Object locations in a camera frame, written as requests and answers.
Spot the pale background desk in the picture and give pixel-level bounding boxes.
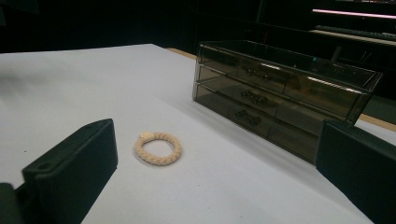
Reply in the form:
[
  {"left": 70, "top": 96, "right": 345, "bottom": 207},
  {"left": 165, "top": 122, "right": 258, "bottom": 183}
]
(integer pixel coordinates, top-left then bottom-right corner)
[{"left": 308, "top": 29, "right": 396, "bottom": 49}]

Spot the dark keyboard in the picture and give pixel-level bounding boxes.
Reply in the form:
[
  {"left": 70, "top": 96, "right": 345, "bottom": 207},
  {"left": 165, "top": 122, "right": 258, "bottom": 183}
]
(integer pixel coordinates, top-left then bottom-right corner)
[{"left": 315, "top": 24, "right": 396, "bottom": 42}]

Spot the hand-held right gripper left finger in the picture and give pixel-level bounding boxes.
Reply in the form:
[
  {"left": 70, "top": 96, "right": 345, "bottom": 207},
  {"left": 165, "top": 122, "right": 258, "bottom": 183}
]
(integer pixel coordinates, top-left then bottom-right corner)
[{"left": 21, "top": 118, "right": 120, "bottom": 224}]

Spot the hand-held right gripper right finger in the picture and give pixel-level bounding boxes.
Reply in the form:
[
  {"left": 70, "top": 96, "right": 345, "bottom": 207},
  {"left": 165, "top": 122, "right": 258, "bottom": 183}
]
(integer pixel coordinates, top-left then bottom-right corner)
[{"left": 315, "top": 119, "right": 396, "bottom": 224}]

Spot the pink light strip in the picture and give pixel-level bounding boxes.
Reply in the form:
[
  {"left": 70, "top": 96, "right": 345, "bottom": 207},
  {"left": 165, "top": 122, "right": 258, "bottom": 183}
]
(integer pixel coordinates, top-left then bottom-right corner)
[{"left": 312, "top": 8, "right": 396, "bottom": 21}]

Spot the beige braided hair tie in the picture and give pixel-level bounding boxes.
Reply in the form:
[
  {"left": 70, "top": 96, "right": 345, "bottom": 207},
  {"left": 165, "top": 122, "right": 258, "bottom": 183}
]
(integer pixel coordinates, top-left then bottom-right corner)
[{"left": 134, "top": 131, "right": 183, "bottom": 167}]

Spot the smoked acrylic drawer organizer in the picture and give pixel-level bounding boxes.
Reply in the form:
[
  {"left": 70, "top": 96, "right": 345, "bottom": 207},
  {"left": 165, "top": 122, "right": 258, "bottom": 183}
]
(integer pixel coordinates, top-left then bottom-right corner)
[{"left": 191, "top": 39, "right": 384, "bottom": 165}]

